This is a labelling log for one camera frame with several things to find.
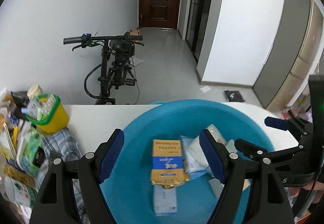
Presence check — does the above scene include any white paper napkin pack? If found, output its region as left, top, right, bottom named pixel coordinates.
left=180, top=136, right=213, bottom=180

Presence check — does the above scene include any grey-blue rectangular box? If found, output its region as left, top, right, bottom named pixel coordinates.
left=150, top=139, right=190, bottom=189

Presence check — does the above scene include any pale blue-green text box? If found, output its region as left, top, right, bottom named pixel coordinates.
left=207, top=124, right=237, bottom=153

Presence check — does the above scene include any light blue tissue pack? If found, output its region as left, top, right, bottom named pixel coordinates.
left=153, top=185, right=177, bottom=216

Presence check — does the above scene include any person right hand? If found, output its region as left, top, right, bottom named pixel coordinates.
left=288, top=181, right=324, bottom=200

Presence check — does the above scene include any gold grey refrigerator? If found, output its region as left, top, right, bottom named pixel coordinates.
left=253, top=0, right=323, bottom=112

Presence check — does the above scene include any green tissue pack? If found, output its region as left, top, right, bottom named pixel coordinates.
left=17, top=128, right=46, bottom=177

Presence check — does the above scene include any blue plaid shirt cloth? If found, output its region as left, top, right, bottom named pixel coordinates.
left=35, top=127, right=90, bottom=223

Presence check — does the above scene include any snack bag pile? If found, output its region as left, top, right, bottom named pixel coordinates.
left=1, top=88, right=40, bottom=223

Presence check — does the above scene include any blue plastic basin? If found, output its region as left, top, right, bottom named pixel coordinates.
left=101, top=100, right=274, bottom=223

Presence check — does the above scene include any yellow bin green rim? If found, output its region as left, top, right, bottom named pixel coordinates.
left=26, top=93, right=69, bottom=135

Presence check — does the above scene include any black bicycle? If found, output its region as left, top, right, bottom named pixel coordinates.
left=63, top=32, right=144, bottom=105

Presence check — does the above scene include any cardboard box on floor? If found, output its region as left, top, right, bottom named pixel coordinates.
left=130, top=29, right=140, bottom=36

